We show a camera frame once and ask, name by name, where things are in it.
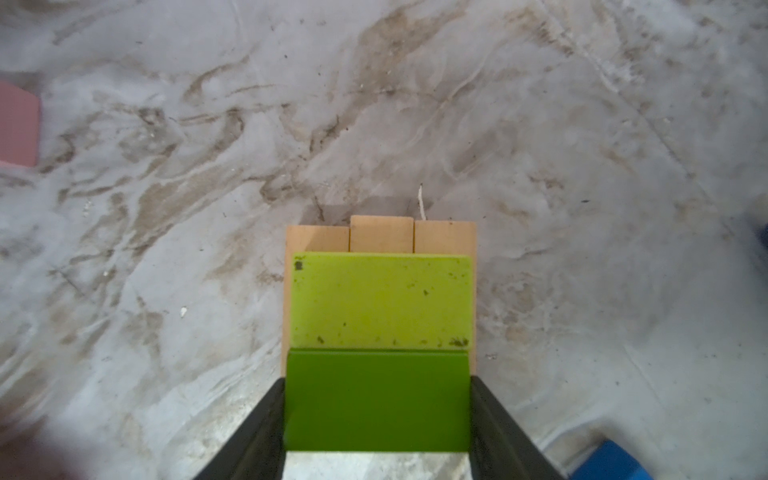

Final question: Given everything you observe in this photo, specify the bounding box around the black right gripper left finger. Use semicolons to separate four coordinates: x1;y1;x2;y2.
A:
195;378;286;480

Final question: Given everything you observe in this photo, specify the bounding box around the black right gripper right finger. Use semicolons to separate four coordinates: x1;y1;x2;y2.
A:
469;375;564;480

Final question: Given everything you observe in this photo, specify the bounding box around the dark green rectangular block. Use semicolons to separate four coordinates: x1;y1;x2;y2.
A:
283;350;470;452

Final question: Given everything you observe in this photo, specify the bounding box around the lime green rectangular block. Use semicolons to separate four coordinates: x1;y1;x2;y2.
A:
289;252;474;351

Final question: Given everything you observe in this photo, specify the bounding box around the natural wood block marked 31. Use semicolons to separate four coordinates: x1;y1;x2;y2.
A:
281;225;349;377

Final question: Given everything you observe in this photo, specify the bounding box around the natural wood block marked 58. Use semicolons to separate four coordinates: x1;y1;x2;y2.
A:
414;220;478;375

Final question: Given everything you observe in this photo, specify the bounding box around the pink rectangular block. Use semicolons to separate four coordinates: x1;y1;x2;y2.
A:
0;82;41;168

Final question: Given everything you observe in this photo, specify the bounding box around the blue cube block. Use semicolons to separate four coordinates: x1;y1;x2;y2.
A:
569;440;652;480

